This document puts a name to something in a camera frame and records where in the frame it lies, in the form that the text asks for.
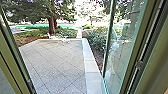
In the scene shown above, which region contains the green garden shrub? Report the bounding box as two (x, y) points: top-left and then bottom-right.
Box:
(85, 26), (109, 53)

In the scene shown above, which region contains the white outdoor table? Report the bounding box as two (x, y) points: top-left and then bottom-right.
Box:
(59, 35), (71, 44)

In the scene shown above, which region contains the white outdoor bench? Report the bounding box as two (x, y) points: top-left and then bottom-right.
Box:
(46, 32), (58, 40)

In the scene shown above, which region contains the dark tree trunk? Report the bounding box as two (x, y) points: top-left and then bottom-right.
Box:
(47, 6), (58, 35)

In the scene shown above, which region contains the green glass door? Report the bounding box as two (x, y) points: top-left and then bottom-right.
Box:
(100, 0), (168, 94)

